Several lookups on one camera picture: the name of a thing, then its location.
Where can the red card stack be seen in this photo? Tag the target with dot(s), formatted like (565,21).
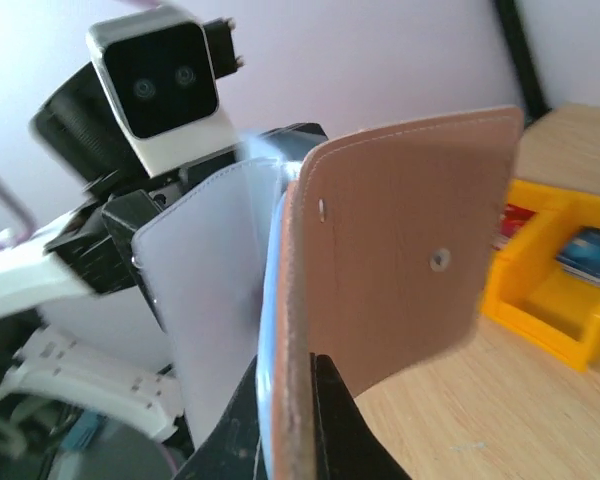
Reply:
(512,219)

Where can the right yellow bin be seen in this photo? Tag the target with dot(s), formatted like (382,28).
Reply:
(563,315)

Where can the left black frame post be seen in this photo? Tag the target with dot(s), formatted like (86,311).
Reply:
(514,35)

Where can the middle yellow bin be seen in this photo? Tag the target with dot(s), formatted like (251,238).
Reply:
(528,258)

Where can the yellow bin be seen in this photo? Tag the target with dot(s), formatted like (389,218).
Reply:
(563,315)
(528,258)

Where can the blue card stack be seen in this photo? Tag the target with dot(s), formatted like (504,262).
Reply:
(580,256)

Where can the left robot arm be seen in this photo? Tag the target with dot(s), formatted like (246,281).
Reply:
(193,240)

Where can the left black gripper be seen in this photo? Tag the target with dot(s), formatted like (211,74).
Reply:
(125,212)

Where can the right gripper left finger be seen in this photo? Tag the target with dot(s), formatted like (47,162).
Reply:
(233,449)

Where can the tan leather card holder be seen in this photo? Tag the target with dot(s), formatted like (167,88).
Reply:
(383,249)

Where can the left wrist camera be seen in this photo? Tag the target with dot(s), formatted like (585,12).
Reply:
(156,70)

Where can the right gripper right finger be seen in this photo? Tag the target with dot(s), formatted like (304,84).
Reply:
(346,449)

